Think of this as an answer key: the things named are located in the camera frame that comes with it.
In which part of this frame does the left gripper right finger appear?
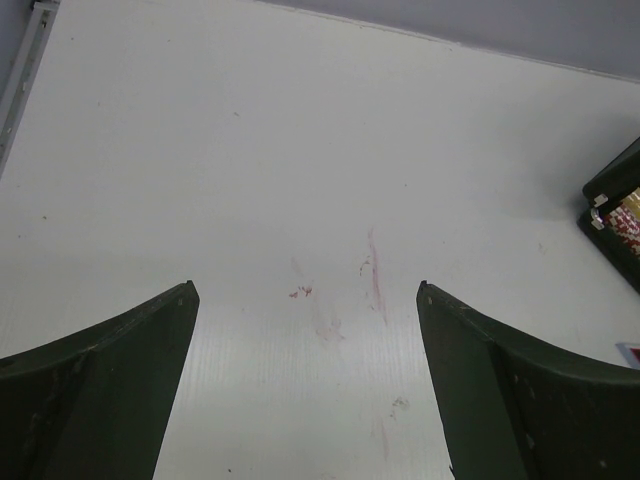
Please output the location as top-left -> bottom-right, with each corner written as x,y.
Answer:
416,282 -> 639,479

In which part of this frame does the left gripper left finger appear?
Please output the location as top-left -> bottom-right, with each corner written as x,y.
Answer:
1,281 -> 200,479

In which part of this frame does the red triangular dealer card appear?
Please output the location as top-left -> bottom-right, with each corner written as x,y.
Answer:
616,343 -> 640,370

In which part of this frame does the black poker case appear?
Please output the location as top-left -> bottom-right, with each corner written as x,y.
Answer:
578,141 -> 639,290

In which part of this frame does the red white chip row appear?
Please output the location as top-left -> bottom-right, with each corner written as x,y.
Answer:
604,204 -> 639,257

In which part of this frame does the gold chip row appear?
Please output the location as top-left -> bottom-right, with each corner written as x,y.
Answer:
621,188 -> 640,218

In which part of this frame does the aluminium table edge rail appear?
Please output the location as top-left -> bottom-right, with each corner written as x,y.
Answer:
0,0 -> 60,172

